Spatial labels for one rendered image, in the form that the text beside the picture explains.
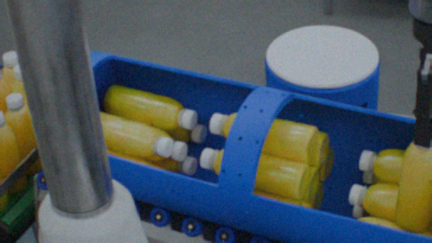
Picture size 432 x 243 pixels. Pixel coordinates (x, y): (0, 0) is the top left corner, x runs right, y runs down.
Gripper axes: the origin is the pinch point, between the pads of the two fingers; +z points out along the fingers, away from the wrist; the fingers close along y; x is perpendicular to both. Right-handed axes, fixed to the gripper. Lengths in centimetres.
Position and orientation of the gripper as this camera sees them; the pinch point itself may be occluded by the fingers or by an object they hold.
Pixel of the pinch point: (427, 121)
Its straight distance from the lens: 134.1
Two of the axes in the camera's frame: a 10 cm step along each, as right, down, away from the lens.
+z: 0.4, 8.2, 5.8
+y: 4.1, -5.4, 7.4
